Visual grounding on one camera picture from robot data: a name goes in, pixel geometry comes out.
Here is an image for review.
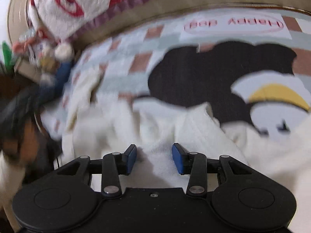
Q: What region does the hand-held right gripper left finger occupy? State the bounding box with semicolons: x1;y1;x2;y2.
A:
57;144;137;197

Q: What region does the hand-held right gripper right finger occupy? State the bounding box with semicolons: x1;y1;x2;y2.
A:
172;143;254;197

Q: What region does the cream fleece garment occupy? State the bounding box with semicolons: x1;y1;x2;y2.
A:
41;68;311;233

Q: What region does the person's left forearm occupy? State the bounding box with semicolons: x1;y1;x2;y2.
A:
0;126;42;226

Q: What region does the green plastic bag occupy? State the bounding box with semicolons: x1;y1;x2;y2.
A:
2;41;13;67

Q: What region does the grey plush rabbit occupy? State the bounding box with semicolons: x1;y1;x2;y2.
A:
12;27;76;98

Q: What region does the checkered printed rug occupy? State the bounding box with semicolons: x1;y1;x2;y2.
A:
41;6;311;140

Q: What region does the quilted bear print bedspread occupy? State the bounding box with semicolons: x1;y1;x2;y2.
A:
27;0;311;42

